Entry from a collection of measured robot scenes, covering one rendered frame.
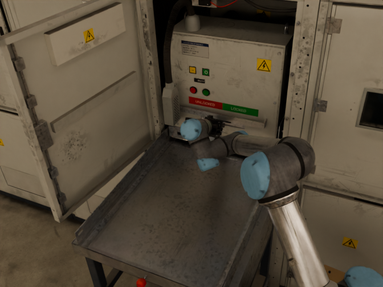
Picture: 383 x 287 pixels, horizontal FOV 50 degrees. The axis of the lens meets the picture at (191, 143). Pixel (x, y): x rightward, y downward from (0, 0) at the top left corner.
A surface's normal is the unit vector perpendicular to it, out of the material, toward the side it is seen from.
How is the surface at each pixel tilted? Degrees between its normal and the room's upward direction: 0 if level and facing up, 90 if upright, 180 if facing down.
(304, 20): 90
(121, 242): 0
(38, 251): 0
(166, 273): 0
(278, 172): 50
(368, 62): 90
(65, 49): 90
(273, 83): 90
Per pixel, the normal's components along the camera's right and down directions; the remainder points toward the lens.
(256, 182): -0.92, 0.20
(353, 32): -0.41, 0.55
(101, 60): 0.84, 0.29
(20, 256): -0.04, -0.80
